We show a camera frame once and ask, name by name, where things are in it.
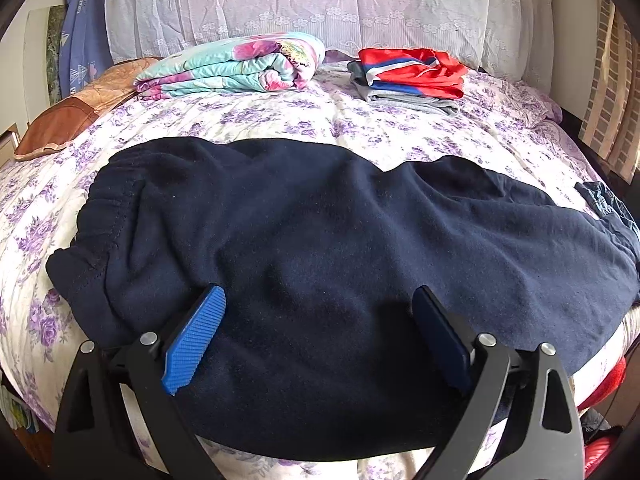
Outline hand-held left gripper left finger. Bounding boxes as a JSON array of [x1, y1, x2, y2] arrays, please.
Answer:
[[51, 284, 227, 480]]

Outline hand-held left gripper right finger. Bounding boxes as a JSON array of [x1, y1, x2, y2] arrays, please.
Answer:
[[411, 285, 586, 480]]

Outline navy blue pants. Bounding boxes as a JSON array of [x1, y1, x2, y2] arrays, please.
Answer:
[[46, 136, 640, 463]]

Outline red cloth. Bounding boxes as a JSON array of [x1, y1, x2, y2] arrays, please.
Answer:
[[577, 357, 628, 411]]

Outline purple floral bed sheet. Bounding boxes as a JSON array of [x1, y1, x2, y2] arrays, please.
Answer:
[[0, 57, 640, 480]]

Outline blue denim garment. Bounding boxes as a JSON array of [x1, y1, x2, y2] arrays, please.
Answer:
[[574, 180, 640, 251]]

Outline lavender floral pillow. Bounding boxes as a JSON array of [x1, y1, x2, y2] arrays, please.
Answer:
[[517, 82, 563, 123]]

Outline brown patchwork pillow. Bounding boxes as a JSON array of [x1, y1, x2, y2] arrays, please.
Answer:
[[14, 57, 163, 162]]

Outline folded red white blue garment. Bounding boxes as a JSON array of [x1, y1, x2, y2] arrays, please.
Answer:
[[359, 47, 470, 101]]

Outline folded teal pink floral quilt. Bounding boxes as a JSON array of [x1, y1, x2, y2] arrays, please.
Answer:
[[134, 32, 327, 101]]

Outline folded dark grey garment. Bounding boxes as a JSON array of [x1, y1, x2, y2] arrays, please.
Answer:
[[347, 60, 373, 90]]

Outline striped beige curtain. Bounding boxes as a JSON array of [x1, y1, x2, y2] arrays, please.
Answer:
[[577, 0, 640, 181]]

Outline grey marbled panel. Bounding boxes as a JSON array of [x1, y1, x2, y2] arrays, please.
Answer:
[[45, 5, 68, 103]]

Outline blue patterned pillow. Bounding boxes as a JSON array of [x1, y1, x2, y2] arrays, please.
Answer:
[[59, 0, 115, 100]]

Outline white lace cover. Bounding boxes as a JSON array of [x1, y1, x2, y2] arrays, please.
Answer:
[[105, 0, 556, 78]]

